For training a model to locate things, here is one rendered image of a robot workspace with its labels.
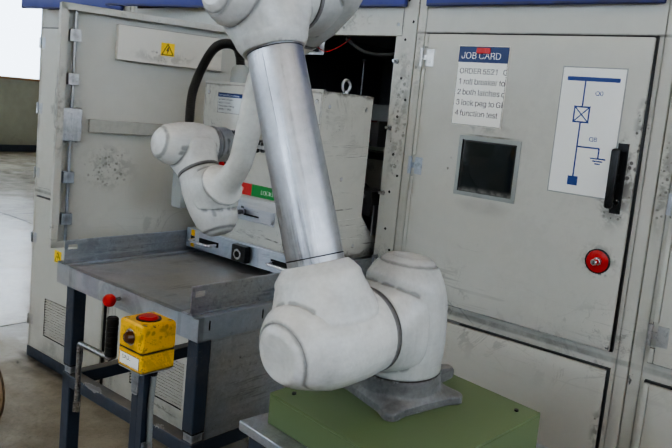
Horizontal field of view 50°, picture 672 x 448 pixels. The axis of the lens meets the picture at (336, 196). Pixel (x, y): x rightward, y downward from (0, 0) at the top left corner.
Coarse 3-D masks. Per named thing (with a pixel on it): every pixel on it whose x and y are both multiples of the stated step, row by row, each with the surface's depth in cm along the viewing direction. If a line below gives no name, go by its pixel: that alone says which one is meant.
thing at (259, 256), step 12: (192, 228) 230; (204, 240) 227; (216, 240) 223; (228, 240) 219; (216, 252) 223; (228, 252) 219; (252, 252) 212; (264, 252) 209; (276, 252) 206; (252, 264) 213; (264, 264) 209; (276, 264) 206
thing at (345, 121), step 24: (336, 96) 199; (360, 96) 207; (336, 120) 200; (360, 120) 208; (336, 144) 202; (360, 144) 210; (336, 168) 203; (360, 168) 212; (336, 192) 205; (360, 192) 214; (360, 216) 215; (360, 240) 217
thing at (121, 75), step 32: (64, 32) 215; (96, 32) 222; (128, 32) 225; (160, 32) 230; (192, 32) 239; (224, 32) 242; (64, 64) 216; (96, 64) 224; (128, 64) 229; (160, 64) 232; (192, 64) 238; (224, 64) 247; (64, 96) 217; (96, 96) 225; (128, 96) 231; (160, 96) 237; (64, 128) 219; (96, 128) 225; (128, 128) 231; (64, 160) 223; (96, 160) 228; (128, 160) 234; (64, 192) 224; (96, 192) 230; (128, 192) 236; (160, 192) 242; (64, 224) 224; (96, 224) 232; (128, 224) 237; (160, 224) 243; (192, 224) 250
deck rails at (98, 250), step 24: (72, 240) 202; (96, 240) 208; (120, 240) 214; (144, 240) 220; (168, 240) 227; (72, 264) 201; (360, 264) 213; (192, 288) 165; (216, 288) 171; (240, 288) 177; (264, 288) 184; (192, 312) 166
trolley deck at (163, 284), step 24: (96, 264) 205; (120, 264) 207; (144, 264) 210; (168, 264) 213; (192, 264) 216; (216, 264) 219; (240, 264) 222; (96, 288) 191; (120, 288) 184; (144, 288) 185; (168, 288) 187; (144, 312) 178; (168, 312) 171; (216, 312) 171; (240, 312) 174; (264, 312) 180; (192, 336) 166; (216, 336) 169
